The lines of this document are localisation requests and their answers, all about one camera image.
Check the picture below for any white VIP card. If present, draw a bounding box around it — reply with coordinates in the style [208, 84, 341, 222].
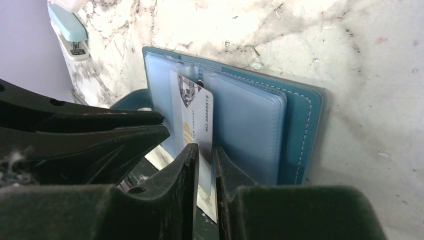
[169, 70, 215, 196]

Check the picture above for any light blue stapler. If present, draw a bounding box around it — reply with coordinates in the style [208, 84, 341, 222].
[47, 0, 90, 62]

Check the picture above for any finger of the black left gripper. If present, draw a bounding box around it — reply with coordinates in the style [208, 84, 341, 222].
[0, 125, 170, 186]
[0, 80, 164, 133]

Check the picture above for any translucent white plastic bin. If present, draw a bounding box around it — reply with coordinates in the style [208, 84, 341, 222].
[51, 0, 88, 13]

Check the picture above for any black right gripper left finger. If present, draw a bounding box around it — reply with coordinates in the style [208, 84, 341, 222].
[0, 143, 199, 240]

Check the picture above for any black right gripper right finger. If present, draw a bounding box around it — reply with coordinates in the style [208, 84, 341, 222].
[213, 146, 386, 240]

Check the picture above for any blue leather card holder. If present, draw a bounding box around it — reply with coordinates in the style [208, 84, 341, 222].
[112, 46, 324, 186]

